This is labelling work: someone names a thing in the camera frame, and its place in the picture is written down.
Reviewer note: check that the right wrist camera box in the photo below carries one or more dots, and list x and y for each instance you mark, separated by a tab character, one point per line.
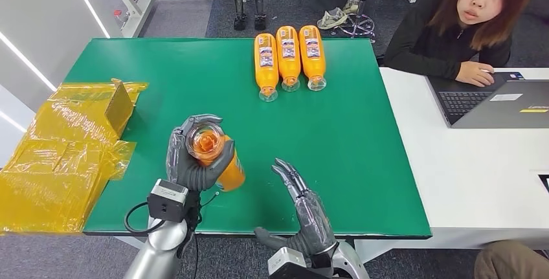
285	266

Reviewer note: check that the black robot leg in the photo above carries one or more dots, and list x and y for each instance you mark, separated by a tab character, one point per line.
239	2
259	2

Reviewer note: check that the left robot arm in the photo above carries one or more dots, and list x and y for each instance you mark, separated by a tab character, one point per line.
158	251

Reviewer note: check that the office chair base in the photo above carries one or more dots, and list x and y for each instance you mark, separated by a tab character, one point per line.
358	24

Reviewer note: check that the white metal frame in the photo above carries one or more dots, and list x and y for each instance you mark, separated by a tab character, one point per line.
141	4

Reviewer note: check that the person's hand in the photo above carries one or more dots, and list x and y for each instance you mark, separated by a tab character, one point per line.
474	73

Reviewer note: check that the cardboard box in yellow film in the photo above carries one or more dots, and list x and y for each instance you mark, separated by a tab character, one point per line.
56	161

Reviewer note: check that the white desk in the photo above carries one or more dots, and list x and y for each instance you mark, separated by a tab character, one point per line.
472	182

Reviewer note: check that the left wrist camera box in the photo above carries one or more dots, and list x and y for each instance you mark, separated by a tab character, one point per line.
167	200

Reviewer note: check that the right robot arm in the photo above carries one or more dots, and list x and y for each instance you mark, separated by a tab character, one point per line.
349	264

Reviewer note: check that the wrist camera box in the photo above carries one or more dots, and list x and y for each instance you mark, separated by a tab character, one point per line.
285	266
167	200

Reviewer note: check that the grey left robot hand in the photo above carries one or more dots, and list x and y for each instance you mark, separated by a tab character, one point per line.
193	176

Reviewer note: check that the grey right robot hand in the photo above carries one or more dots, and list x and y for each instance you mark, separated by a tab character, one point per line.
313	225

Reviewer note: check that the orange bottle with clear cap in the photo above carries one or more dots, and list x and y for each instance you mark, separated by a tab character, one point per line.
233	174
266	60
312	52
288	54

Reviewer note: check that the green table mat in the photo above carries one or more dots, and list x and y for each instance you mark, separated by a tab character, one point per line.
334	152

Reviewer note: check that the grey laptop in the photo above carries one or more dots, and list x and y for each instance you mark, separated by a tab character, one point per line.
493	105

